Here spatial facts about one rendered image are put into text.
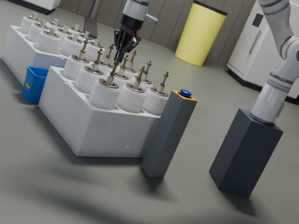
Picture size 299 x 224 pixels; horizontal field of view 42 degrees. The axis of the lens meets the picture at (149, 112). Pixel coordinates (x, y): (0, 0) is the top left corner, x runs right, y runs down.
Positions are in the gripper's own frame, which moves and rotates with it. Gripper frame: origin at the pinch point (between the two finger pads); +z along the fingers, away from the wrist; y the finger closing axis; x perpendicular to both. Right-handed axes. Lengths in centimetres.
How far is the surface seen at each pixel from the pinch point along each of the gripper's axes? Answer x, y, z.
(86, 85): -3.2, -8.2, 15.0
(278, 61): 279, -130, 0
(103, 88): -3.6, 3.2, 11.1
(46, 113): -8.1, -21.4, 33.8
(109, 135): 2.4, 7.6, 26.5
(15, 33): -8, -76, 18
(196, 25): 211, -192, -3
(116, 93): 1.0, 4.6, 11.7
